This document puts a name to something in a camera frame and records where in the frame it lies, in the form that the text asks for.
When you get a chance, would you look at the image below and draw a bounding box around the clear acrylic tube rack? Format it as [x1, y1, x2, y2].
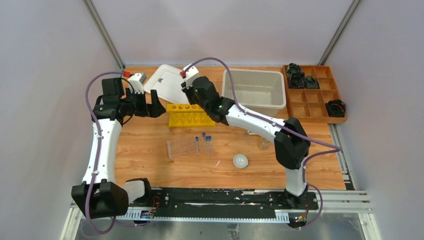
[167, 136, 197, 159]

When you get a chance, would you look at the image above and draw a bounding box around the dark green ring part top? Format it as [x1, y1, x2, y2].
[285, 62, 302, 77]

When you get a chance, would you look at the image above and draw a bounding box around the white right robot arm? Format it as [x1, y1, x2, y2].
[181, 76, 311, 209]

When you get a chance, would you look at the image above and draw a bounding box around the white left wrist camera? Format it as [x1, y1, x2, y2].
[127, 72, 147, 94]

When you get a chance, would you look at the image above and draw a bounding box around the black ring part on tray edge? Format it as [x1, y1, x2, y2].
[325, 99, 346, 118]

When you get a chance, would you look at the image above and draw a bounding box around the white plastic bin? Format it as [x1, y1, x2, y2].
[221, 68, 287, 117]

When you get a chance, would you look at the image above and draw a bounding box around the wooden compartment tray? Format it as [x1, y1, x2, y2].
[281, 64, 348, 124]

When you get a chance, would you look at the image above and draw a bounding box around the aluminium frame rail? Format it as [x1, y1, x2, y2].
[60, 187, 382, 240]

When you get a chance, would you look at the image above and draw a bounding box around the white plastic bin lid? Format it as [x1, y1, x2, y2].
[143, 64, 189, 104]

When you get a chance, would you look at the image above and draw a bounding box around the dark green ring part right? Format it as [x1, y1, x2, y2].
[303, 75, 320, 89]

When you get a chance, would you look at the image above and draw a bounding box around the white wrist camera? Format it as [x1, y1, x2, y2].
[180, 65, 200, 89]
[127, 72, 147, 94]

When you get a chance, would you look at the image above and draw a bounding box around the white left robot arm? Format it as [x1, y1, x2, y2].
[71, 73, 166, 219]

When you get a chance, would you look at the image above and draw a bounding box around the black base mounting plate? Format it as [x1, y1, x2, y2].
[129, 187, 320, 221]

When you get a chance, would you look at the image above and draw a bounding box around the dark green ring part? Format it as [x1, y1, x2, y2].
[303, 75, 320, 89]
[285, 62, 302, 77]

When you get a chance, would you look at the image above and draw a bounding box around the yellow test tube rack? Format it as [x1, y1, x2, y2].
[166, 103, 216, 128]

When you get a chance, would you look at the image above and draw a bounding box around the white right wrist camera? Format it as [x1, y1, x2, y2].
[180, 65, 200, 89]

